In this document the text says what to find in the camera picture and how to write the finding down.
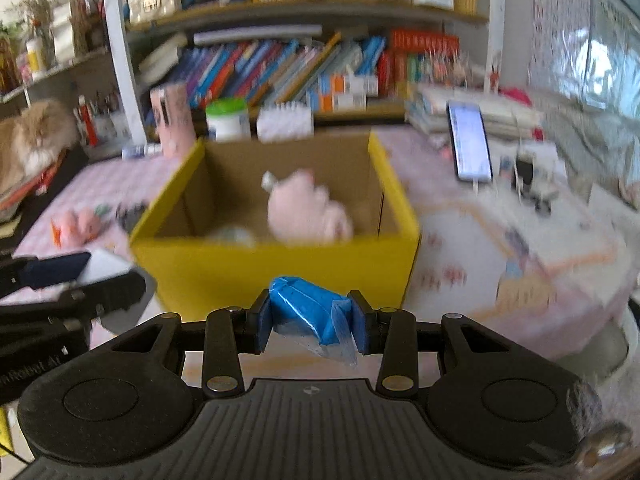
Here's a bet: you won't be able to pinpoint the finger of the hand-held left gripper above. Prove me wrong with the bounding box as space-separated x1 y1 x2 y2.
0 252 92 298
0 271 147 329

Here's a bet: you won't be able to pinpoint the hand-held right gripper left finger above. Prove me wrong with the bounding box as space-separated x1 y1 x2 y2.
111 287 275 397

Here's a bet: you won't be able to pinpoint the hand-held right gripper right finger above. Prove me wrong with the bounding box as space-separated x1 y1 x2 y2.
347 287 521 396

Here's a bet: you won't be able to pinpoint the blue clay bag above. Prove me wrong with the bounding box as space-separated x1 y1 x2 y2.
268 275 361 368

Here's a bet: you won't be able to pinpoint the pink plush with orange feet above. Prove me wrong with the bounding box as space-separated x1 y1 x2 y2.
50 207 108 248

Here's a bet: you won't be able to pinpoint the yellow cardboard box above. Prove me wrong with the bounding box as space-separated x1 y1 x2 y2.
129 130 421 323

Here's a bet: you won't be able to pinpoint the grey toy car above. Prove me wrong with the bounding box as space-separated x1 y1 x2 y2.
115 202 151 233

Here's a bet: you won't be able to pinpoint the pink pig plush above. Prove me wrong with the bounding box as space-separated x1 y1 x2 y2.
261 169 355 243

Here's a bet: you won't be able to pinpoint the red book stack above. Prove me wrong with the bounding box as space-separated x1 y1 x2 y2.
0 160 66 211

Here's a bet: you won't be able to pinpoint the pink checked tablecloth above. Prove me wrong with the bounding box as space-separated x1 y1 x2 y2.
15 130 636 361

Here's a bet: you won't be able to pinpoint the orange fluffy cat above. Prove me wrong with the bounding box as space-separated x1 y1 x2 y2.
0 99 81 191

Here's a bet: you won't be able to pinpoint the clear spray bottle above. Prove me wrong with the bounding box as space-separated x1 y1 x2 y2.
121 142 163 159

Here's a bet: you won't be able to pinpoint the red hanging ornament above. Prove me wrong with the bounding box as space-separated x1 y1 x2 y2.
77 95 98 146

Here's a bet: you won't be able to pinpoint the white pen holder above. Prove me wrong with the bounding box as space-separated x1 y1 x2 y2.
90 92 131 146

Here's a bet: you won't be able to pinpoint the pink humidifier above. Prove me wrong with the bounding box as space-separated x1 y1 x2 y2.
150 84 197 157

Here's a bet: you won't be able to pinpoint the white embossed tissue pack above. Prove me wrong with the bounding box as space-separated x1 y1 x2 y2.
256 102 315 142

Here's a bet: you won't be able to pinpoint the white jar with green lid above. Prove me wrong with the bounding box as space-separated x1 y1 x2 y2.
205 98 251 142

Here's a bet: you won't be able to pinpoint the black smartphone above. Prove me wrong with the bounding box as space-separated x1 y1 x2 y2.
446 101 494 183

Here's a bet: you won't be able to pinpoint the white wooden bookshelf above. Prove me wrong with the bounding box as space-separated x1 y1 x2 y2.
102 0 506 126

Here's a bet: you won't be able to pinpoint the orange blue small carton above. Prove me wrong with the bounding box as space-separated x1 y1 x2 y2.
306 91 368 112
320 74 379 97

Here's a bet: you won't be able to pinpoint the black power adapter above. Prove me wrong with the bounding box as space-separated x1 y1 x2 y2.
512 152 536 193

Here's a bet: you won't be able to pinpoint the thick paperback books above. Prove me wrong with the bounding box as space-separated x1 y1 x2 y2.
137 32 188 86

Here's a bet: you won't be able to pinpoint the grey round stool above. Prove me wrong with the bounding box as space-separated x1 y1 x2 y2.
552 305 631 376

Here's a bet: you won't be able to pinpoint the row of colourful books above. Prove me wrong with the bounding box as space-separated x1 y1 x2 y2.
142 35 388 111

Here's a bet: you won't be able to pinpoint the stack of papers and booklets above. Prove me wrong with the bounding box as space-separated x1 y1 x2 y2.
405 85 543 136

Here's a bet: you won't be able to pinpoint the colourful bead ornament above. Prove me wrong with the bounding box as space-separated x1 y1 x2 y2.
410 50 468 88

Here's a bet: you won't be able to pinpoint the grey flat book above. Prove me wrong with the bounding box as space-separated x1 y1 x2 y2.
192 24 321 46

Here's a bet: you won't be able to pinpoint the red boxed book set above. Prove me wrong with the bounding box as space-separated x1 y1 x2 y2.
377 30 461 96

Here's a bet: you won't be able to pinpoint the grey quilted blanket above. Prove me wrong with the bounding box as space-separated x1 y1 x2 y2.
540 95 640 201

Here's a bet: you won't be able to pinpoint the alphabet wall poster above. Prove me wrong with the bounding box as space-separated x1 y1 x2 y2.
530 0 596 96

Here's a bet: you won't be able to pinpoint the plastic covered wall chart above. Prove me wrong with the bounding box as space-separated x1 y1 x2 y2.
590 0 640 126

